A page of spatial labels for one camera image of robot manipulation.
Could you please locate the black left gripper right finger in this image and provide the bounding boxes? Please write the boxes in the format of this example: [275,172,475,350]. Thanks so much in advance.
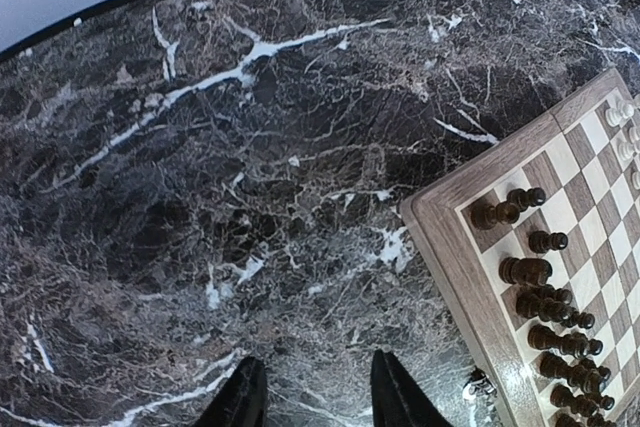
[370,349,450,427]

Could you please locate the dark wooden chess rook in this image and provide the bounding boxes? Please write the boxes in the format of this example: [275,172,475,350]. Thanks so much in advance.
[471,201,520,230]

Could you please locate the dark wooden chess knight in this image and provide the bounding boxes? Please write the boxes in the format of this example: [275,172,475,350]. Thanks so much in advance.
[499,257,553,286]
[516,289,573,322]

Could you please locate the dark wooden chess pawn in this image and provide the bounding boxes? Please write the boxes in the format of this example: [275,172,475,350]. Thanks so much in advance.
[581,338,604,356]
[507,187,547,212]
[565,310,595,330]
[529,230,569,254]

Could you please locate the dark wooden chess king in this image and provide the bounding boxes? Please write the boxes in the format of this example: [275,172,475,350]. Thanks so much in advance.
[540,352,606,394]

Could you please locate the dark wooden chess bishop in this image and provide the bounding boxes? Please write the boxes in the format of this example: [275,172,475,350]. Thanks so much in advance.
[550,385,615,417]

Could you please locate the white chess pieces row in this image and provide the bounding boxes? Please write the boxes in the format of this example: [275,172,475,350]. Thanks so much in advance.
[605,99,639,164]

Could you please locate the wooden folding chess board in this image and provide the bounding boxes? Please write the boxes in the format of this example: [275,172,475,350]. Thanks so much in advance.
[400,69,639,426]

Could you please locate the dark wooden chess queen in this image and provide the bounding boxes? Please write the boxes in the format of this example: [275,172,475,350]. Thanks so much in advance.
[527,324,589,359]

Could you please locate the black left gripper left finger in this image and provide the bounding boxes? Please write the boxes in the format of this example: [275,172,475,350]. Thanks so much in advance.
[194,356,268,427]

